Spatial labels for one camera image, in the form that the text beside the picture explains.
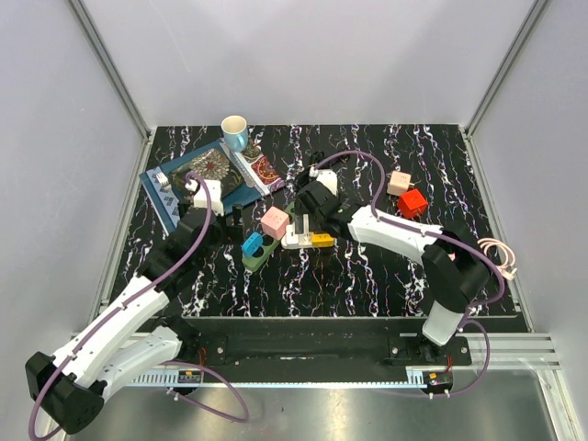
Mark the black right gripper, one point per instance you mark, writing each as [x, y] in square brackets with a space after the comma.
[301, 209]

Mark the silver fork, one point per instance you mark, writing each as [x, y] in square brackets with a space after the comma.
[163, 181]

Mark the dark floral square plate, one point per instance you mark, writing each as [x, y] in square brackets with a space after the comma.
[213, 164]

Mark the green power strip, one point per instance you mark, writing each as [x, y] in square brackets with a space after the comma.
[268, 247]

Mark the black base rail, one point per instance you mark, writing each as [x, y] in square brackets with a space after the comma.
[313, 350]

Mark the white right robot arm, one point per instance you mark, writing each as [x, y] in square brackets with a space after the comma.
[453, 270]

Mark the beige cube socket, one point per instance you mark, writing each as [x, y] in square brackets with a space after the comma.
[399, 183]

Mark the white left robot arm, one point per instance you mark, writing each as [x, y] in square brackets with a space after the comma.
[73, 384]

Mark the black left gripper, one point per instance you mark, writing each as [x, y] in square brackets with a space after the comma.
[235, 218]

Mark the blue plug adapter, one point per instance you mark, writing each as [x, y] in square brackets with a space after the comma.
[251, 244]

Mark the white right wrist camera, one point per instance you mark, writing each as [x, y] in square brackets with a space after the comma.
[327, 177]

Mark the teal ceramic mug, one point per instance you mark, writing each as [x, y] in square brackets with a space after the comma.
[235, 133]

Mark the pink cube socket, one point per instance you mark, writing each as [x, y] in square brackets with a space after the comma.
[274, 223]

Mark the yellow cube socket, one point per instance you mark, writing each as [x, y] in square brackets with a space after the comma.
[322, 240]

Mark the white triangular power strip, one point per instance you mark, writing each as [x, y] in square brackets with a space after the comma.
[293, 240]

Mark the red cube socket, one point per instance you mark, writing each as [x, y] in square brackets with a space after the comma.
[412, 204]

